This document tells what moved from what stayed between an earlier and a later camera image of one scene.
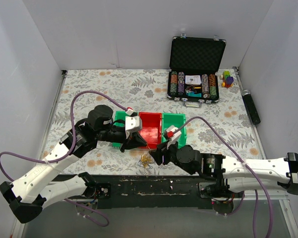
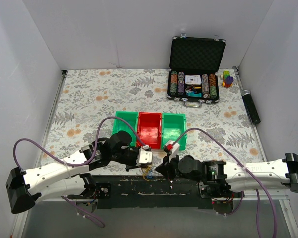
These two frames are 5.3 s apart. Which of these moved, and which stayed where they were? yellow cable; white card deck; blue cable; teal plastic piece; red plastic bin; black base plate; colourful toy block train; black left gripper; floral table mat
Moved: blue cable; yellow cable; black left gripper
Stayed: white card deck; red plastic bin; black base plate; teal plastic piece; colourful toy block train; floral table mat
